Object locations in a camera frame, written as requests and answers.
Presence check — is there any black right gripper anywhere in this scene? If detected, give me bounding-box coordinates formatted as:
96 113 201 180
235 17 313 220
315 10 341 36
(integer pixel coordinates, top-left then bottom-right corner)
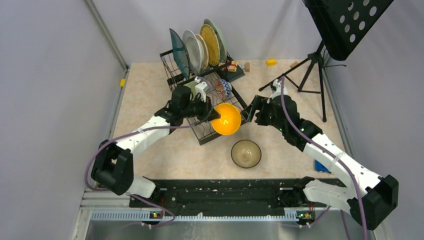
240 95 286 133

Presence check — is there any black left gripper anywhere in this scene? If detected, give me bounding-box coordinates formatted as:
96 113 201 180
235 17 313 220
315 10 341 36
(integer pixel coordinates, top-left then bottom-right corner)
181 94 221 123

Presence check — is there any black wire dish rack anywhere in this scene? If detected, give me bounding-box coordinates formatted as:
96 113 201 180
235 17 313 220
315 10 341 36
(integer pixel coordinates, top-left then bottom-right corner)
159 50 247 145

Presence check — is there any yellow bowl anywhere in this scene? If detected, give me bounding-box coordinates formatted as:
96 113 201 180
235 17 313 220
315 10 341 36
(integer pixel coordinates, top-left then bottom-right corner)
210 103 242 136

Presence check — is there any red patterned bowl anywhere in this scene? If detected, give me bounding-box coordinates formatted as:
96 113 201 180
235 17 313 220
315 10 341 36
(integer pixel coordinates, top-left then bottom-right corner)
215 78 233 100

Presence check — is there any green white mug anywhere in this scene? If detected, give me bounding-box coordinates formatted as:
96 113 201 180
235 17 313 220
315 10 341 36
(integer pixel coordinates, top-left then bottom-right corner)
184 81 198 95

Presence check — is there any cream floral plate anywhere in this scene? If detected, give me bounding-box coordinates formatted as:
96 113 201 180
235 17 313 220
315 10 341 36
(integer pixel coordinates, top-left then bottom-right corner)
195 34 209 70

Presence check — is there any light green flower plate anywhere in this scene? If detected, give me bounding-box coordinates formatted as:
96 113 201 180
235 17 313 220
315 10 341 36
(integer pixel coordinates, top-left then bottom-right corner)
203 18 227 63

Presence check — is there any white plate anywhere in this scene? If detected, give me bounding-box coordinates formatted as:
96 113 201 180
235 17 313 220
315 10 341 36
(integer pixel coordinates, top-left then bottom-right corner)
182 30 204 73

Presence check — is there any dark teal square plate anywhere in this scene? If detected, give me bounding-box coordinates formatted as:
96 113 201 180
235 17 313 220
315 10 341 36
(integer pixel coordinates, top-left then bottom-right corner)
169 28 191 80

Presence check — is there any yellow bamboo pattern plate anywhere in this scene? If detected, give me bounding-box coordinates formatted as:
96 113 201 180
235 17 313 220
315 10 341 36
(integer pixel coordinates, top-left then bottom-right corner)
200 24 220 67

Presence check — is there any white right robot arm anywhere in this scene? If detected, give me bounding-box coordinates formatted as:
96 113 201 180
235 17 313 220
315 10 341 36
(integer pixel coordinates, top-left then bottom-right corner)
241 94 400 231

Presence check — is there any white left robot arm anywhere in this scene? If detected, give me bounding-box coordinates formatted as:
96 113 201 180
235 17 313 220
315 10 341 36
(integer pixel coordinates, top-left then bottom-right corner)
90 82 220 207

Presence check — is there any brown glazed bowl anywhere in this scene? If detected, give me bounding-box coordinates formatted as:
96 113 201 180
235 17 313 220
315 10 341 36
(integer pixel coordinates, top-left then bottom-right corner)
230 139 262 169

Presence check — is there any small wooden block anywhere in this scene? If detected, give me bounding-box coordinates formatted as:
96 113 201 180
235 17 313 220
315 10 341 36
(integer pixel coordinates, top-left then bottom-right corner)
244 62 251 73

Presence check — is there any clear round lid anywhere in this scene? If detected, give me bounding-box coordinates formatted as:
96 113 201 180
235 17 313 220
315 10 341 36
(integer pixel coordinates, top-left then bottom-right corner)
252 59 262 67

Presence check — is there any yellow lego block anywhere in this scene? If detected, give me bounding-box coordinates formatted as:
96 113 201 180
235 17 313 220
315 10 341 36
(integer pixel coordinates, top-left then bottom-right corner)
265 58 277 67

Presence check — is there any brown wooden block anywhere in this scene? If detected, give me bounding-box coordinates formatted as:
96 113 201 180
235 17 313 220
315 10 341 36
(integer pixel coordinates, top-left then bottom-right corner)
290 61 299 69

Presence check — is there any blue toy car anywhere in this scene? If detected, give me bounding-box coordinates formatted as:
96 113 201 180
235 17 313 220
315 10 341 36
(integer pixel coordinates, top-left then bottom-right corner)
314 160 332 174

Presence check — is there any black music stand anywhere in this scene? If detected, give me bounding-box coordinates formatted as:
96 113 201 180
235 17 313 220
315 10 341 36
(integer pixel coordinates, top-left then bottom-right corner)
258 0 395 123

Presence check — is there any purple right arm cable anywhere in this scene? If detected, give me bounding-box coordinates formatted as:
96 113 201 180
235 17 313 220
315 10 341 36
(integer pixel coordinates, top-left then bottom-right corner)
278 76 369 240

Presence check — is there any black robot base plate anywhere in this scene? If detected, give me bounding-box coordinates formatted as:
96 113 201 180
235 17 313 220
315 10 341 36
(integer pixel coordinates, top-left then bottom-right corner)
148 179 324 218

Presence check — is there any yellow block on rail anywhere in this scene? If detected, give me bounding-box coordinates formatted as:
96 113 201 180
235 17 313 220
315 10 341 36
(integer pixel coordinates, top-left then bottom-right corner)
119 78 126 88

